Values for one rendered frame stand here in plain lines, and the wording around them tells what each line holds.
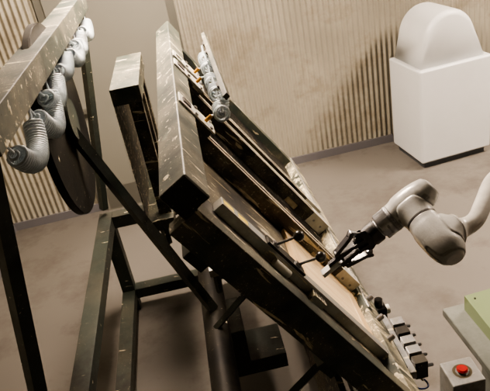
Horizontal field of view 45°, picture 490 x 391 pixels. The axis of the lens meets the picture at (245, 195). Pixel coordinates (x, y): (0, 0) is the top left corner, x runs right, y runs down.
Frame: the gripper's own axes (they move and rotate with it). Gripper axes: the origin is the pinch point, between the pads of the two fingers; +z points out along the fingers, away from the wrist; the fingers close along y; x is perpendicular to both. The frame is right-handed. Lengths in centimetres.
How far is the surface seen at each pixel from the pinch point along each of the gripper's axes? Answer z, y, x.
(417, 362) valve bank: 8, 75, 16
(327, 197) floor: 23, 156, 298
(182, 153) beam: 6, -63, 0
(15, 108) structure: 31, -103, 9
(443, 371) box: -2, 63, -5
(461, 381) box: -5, 64, -12
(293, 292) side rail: 10.4, -11.5, -13.8
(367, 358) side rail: 10.6, 27.3, -13.9
